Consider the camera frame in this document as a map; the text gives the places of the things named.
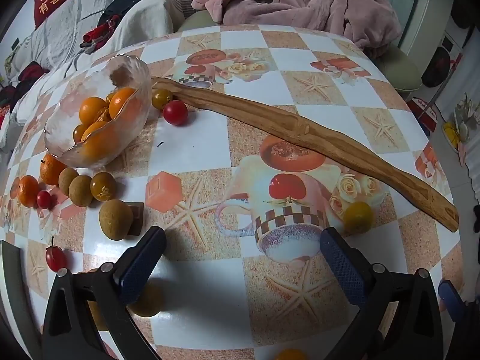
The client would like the yellow and white ornament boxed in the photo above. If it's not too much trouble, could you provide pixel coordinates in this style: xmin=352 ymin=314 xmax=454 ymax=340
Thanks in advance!
xmin=442 ymin=94 xmax=476 ymax=166

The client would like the white tray with dark rim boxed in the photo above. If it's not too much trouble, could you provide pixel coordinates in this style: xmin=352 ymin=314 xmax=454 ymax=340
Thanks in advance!
xmin=0 ymin=240 xmax=29 ymax=331

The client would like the pink fleece blanket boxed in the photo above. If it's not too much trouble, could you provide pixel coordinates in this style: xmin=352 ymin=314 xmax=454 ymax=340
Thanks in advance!
xmin=191 ymin=0 xmax=402 ymax=59

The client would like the grey striped bedding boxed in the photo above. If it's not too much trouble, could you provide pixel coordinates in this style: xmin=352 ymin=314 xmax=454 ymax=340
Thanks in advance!
xmin=11 ymin=0 xmax=203 ymax=83

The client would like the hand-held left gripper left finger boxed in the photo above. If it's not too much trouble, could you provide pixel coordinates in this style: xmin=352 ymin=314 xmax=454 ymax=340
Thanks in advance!
xmin=41 ymin=226 xmax=167 ymax=360

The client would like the frosted glass bowl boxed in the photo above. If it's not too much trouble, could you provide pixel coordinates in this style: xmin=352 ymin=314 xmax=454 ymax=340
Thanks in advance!
xmin=44 ymin=54 xmax=152 ymax=168

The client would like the small orange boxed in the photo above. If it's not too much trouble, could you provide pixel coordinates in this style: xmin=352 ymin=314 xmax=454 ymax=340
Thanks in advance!
xmin=109 ymin=87 xmax=137 ymax=119
xmin=80 ymin=121 xmax=121 ymax=158
xmin=79 ymin=97 xmax=109 ymax=125

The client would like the checkered printed tablecloth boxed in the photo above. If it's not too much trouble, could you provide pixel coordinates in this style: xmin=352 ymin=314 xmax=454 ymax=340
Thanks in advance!
xmin=0 ymin=24 xmax=464 ymax=360

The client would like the white pillow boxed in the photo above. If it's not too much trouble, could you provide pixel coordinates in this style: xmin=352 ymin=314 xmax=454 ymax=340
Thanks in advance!
xmin=112 ymin=0 xmax=181 ymax=51

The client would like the tangerine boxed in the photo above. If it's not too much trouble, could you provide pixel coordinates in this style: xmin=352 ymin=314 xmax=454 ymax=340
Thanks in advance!
xmin=17 ymin=175 xmax=41 ymax=208
xmin=40 ymin=153 xmax=70 ymax=186

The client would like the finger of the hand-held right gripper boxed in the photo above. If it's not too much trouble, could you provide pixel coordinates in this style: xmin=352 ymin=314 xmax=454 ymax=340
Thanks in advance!
xmin=438 ymin=278 xmax=467 ymax=323

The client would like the brown longan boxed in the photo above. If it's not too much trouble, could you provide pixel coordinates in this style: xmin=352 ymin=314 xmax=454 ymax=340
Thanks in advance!
xmin=87 ymin=300 xmax=109 ymax=332
xmin=69 ymin=175 xmax=94 ymax=208
xmin=58 ymin=167 xmax=79 ymax=197
xmin=127 ymin=281 xmax=166 ymax=317
xmin=98 ymin=199 xmax=134 ymax=241

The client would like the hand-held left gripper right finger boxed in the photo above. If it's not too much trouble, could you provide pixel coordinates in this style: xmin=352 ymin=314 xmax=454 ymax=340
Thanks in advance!
xmin=319 ymin=227 xmax=449 ymax=360

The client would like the red and black clothes pile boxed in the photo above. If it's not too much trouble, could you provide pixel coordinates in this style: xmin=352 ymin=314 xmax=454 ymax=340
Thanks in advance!
xmin=0 ymin=62 xmax=49 ymax=128

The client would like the black and red round object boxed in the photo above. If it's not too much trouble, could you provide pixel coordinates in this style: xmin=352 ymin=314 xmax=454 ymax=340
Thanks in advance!
xmin=422 ymin=32 xmax=466 ymax=91

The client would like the long curved wooden stick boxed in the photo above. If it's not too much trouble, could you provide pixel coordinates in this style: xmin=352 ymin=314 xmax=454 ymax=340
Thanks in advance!
xmin=152 ymin=76 xmax=460 ymax=233

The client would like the white and green appliance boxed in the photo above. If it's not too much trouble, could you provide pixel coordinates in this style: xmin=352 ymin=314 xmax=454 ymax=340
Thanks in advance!
xmin=369 ymin=0 xmax=456 ymax=59

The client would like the black and red clothing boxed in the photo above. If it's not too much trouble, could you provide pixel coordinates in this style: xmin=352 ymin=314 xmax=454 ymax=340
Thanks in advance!
xmin=80 ymin=0 xmax=145 ymax=53

